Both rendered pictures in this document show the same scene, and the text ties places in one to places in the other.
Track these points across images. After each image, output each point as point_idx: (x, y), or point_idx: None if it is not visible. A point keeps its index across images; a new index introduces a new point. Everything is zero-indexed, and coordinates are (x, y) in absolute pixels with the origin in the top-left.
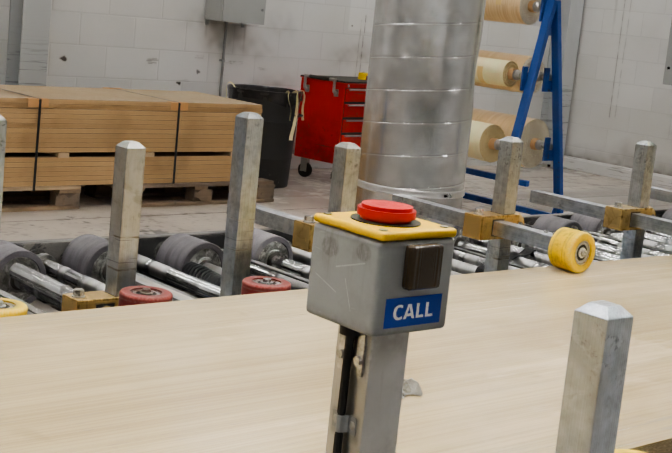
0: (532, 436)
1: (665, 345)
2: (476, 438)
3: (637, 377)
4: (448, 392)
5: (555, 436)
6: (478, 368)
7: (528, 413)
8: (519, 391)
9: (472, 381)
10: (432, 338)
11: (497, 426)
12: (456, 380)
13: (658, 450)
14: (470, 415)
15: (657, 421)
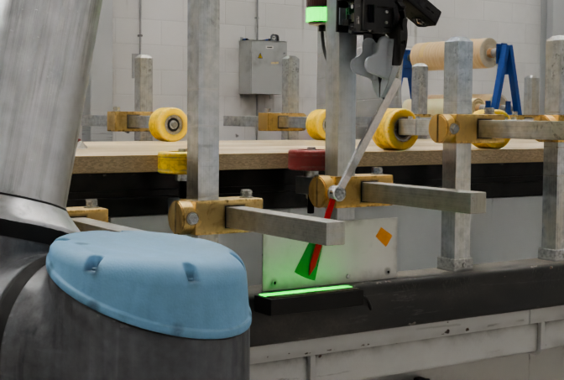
0: (131, 153)
1: (325, 146)
2: (88, 153)
3: (268, 148)
4: (107, 149)
5: (148, 153)
6: (151, 148)
7: (148, 151)
8: (162, 149)
9: (135, 148)
10: (143, 145)
11: (114, 152)
12: (123, 148)
13: (225, 160)
14: (103, 151)
15: (242, 152)
